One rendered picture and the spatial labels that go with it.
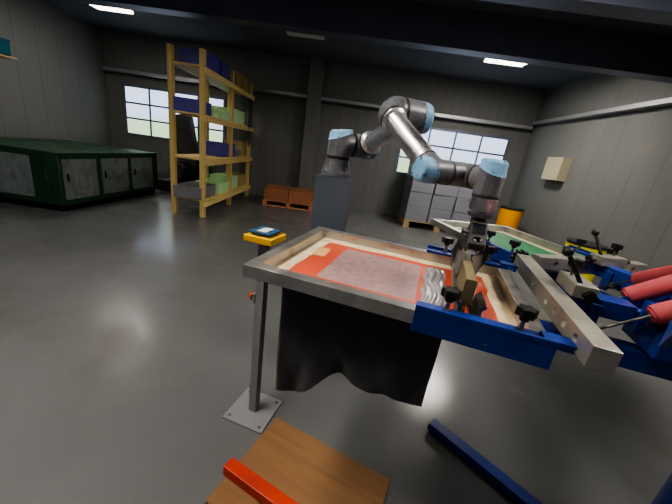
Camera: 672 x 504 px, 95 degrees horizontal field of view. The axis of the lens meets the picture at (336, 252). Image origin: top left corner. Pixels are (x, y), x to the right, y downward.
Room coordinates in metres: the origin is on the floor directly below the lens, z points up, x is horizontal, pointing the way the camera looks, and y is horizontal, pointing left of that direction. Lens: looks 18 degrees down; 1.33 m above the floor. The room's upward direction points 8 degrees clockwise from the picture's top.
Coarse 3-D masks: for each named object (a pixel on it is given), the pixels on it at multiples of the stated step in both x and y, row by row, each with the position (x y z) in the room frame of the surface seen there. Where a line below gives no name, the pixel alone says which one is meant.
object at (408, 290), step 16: (304, 272) 0.89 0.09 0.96; (320, 272) 0.91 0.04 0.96; (336, 272) 0.92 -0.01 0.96; (352, 272) 0.94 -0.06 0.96; (368, 272) 0.97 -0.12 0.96; (368, 288) 0.84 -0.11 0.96; (384, 288) 0.85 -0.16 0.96; (400, 288) 0.87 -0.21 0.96; (416, 288) 0.89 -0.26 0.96; (496, 320) 0.75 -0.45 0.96
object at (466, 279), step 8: (464, 264) 0.87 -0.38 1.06; (472, 264) 0.89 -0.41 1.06; (464, 272) 0.81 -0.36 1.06; (472, 272) 0.81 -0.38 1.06; (464, 280) 0.77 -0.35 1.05; (472, 280) 0.75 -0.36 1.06; (464, 288) 0.75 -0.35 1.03; (472, 288) 0.74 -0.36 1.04; (464, 296) 0.75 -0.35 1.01; (472, 296) 0.74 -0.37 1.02; (464, 304) 0.75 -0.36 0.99
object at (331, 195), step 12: (324, 180) 1.56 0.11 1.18; (336, 180) 1.56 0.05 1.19; (348, 180) 1.56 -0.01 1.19; (324, 192) 1.56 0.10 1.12; (336, 192) 1.56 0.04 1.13; (348, 192) 1.56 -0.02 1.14; (324, 204) 1.56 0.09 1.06; (336, 204) 1.56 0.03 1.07; (348, 204) 1.66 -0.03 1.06; (312, 216) 1.56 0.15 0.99; (324, 216) 1.56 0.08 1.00; (336, 216) 1.56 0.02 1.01; (312, 228) 1.56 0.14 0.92; (336, 228) 1.56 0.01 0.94
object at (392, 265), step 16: (320, 256) 1.06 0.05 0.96; (336, 256) 1.08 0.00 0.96; (352, 256) 1.11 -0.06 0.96; (368, 256) 1.14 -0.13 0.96; (384, 256) 1.17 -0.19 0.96; (384, 272) 0.99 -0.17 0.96; (400, 272) 1.01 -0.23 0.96; (416, 272) 1.03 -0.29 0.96; (448, 272) 1.08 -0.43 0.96; (480, 288) 0.97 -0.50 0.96
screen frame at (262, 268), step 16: (304, 240) 1.12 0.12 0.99; (352, 240) 1.28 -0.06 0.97; (368, 240) 1.26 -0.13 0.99; (272, 256) 0.89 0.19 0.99; (288, 256) 1.00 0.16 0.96; (416, 256) 1.20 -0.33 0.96; (432, 256) 1.19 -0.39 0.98; (256, 272) 0.79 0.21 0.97; (272, 272) 0.78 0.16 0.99; (288, 272) 0.79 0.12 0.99; (480, 272) 1.13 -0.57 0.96; (496, 272) 1.11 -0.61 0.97; (288, 288) 0.76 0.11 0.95; (304, 288) 0.75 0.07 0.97; (320, 288) 0.74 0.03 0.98; (336, 288) 0.73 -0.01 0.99; (352, 288) 0.74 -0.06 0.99; (512, 288) 0.92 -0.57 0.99; (352, 304) 0.71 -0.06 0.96; (368, 304) 0.70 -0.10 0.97; (384, 304) 0.69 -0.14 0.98; (400, 304) 0.69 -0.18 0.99; (512, 304) 0.83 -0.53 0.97; (528, 304) 0.81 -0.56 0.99; (400, 320) 0.68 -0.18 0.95
